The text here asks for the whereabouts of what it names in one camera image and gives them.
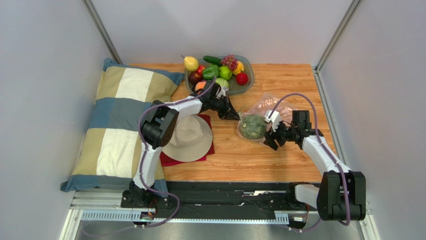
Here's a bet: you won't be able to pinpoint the orange peach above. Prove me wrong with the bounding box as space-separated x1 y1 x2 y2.
194 80 207 92

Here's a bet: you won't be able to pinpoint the red apple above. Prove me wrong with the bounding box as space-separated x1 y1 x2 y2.
196 64 206 76

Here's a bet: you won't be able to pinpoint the aluminium frame post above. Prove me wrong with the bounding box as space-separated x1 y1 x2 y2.
82 0 123 64
314 0 363 74

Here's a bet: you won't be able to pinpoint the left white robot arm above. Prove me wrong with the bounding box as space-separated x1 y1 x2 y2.
127 80 240 203

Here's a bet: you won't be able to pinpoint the beige bucket hat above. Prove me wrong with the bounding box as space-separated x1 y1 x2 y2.
161 113 214 163

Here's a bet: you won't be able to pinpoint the red cloth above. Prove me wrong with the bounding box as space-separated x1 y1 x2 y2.
159 113 216 167

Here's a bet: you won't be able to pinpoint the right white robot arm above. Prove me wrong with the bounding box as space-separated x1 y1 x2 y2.
264 110 367 222

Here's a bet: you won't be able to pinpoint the yellow pear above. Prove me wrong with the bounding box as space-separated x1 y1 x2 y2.
181 55 200 72

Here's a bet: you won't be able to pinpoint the red tomato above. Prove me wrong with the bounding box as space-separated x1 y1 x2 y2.
235 72 249 86

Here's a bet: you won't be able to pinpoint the green cucumber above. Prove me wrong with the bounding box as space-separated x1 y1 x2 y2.
203 55 223 67

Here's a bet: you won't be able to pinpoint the green apple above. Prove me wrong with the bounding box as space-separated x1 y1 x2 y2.
219 65 233 81

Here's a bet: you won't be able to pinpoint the purple grapes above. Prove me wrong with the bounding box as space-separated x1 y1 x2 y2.
220 54 238 71

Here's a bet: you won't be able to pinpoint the green bell pepper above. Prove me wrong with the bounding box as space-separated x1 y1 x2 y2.
202 64 220 80

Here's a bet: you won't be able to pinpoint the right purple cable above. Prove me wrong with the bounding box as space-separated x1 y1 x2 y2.
267 93 351 233

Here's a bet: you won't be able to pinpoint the left aluminium frame post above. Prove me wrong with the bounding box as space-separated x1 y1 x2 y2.
82 0 123 64

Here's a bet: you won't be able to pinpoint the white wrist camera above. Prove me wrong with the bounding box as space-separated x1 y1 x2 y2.
216 86 229 99
264 110 282 132

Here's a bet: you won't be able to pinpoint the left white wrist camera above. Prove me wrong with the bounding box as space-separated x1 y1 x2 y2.
216 86 229 99

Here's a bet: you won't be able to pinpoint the right aluminium frame post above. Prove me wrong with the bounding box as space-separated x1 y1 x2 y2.
314 0 363 74

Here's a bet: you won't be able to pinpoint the checked blue beige pillow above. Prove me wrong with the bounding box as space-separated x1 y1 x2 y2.
60 58 184 192

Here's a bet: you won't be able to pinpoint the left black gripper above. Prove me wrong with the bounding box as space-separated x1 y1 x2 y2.
209 95 242 121

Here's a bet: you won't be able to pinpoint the clear zip top bag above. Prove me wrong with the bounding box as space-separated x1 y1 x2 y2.
237 92 279 142

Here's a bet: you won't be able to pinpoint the pale green cabbage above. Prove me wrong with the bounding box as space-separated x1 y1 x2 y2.
215 77 230 89

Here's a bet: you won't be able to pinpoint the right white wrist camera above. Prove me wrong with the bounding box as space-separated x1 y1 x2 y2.
264 110 282 132

